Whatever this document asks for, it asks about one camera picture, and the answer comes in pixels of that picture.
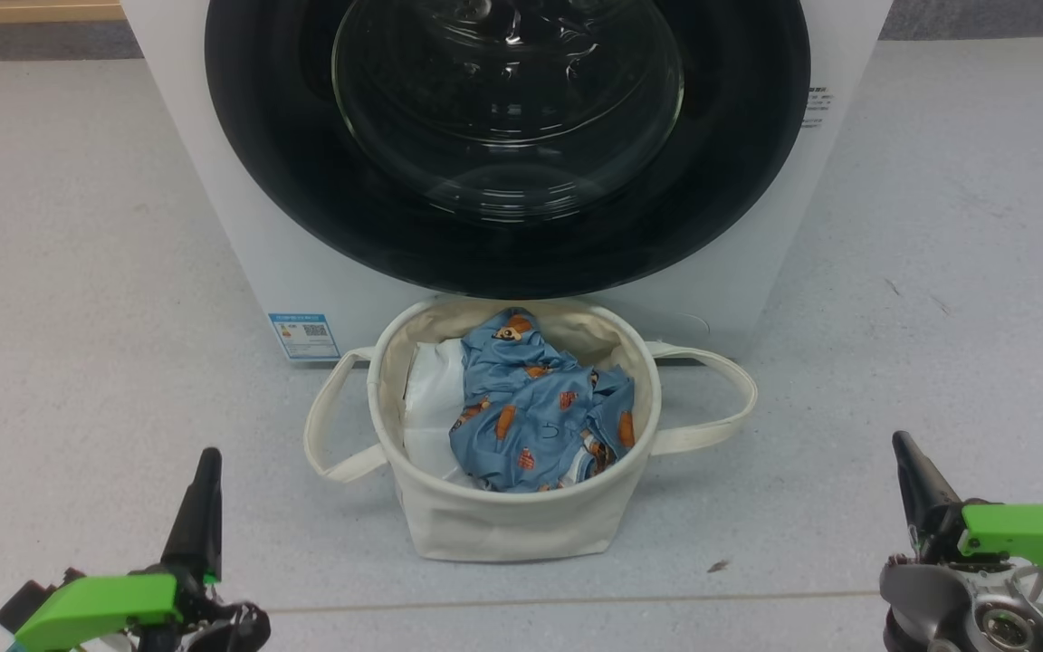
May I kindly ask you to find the blue patterned garment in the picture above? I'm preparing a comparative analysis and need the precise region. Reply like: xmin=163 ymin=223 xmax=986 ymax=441
xmin=447 ymin=308 xmax=637 ymax=494

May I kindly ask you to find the cream canvas laundry basket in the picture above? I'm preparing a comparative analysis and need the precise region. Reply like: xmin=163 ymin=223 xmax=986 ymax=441
xmin=302 ymin=297 xmax=758 ymax=564

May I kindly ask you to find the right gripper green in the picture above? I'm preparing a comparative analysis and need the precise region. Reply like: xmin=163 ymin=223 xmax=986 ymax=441
xmin=891 ymin=431 xmax=1043 ymax=606

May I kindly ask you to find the blue energy label sticker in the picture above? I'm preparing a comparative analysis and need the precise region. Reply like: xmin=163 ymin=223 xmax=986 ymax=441
xmin=268 ymin=312 xmax=341 ymax=361

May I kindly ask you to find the white cloth in basket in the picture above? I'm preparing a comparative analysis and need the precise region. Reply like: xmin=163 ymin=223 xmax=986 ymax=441
xmin=402 ymin=340 xmax=486 ymax=490

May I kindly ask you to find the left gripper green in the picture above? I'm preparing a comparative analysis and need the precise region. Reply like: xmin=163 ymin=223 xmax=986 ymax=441
xmin=13 ymin=447 xmax=224 ymax=652

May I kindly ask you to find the round drain filter cover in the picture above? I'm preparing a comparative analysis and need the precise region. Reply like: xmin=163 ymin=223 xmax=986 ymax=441
xmin=657 ymin=312 xmax=711 ymax=350

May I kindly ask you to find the white front-load washing machine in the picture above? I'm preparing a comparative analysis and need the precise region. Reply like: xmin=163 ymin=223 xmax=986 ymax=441
xmin=120 ymin=0 xmax=894 ymax=363

